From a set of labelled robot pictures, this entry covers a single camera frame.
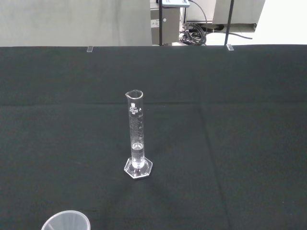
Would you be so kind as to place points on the grey device box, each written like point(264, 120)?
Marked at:
point(175, 2)

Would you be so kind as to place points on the grey metal cabinet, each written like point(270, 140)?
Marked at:
point(170, 26)

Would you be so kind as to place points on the clear plastic beaker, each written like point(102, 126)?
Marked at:
point(51, 219)

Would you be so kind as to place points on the black bench cloth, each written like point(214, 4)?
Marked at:
point(216, 119)

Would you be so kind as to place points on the clear cloth clip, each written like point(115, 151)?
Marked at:
point(229, 47)
point(89, 49)

